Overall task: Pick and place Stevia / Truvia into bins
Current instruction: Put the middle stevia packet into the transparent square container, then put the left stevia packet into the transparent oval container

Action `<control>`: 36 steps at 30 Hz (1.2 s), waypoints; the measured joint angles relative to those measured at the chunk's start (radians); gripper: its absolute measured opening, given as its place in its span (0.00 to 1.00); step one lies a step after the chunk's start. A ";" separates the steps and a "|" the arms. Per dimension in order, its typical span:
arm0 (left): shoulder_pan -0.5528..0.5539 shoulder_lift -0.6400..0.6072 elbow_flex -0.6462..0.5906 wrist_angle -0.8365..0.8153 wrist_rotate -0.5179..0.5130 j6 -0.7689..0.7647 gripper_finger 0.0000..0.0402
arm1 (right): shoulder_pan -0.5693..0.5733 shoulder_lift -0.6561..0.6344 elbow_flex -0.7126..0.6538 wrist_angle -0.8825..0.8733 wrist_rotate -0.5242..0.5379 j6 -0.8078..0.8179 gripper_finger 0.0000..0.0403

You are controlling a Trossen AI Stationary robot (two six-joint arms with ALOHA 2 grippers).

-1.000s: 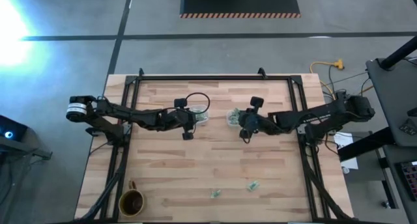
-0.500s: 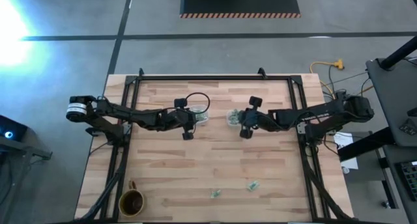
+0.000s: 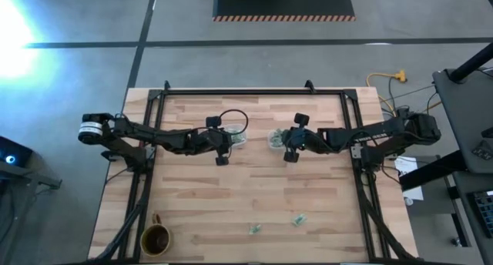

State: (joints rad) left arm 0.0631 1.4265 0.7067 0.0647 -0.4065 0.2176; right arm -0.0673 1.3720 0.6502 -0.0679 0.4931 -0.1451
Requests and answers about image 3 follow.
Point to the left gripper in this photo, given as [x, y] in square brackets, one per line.
[210, 141]

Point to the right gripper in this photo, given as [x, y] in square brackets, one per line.
[304, 138]

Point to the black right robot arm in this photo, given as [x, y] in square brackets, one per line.
[366, 136]

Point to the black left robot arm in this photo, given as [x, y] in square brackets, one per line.
[154, 136]

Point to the wide clear plastic container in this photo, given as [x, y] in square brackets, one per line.
[243, 127]

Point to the small clear plastic container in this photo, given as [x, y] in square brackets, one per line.
[269, 132]

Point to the black power strip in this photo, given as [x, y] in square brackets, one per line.
[403, 111]

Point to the olive ceramic mug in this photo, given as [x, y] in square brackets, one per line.
[156, 240]

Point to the white paper sheet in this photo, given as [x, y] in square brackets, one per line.
[410, 176]

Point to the black hazard-striped floor mat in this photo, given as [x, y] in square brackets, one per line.
[283, 3]

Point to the black diagonal beam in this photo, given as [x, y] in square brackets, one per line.
[431, 170]

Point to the grey desk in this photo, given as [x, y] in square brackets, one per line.
[471, 249]
[470, 115]

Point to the black controller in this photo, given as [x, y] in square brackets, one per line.
[483, 150]

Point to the black pole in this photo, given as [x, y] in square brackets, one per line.
[473, 62]

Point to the black keyboard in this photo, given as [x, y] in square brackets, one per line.
[483, 215]

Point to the grey cart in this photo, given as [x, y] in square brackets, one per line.
[23, 203]

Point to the black device with blue light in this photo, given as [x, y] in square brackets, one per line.
[11, 157]

